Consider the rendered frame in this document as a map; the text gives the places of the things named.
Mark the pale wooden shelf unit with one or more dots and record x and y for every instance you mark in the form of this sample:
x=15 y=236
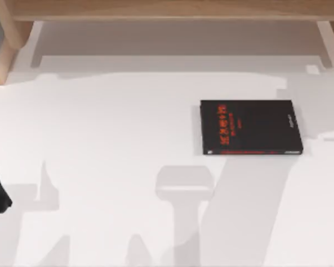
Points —
x=166 y=11

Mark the black book with red lettering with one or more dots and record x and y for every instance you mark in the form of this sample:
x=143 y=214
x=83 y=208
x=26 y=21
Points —
x=250 y=128

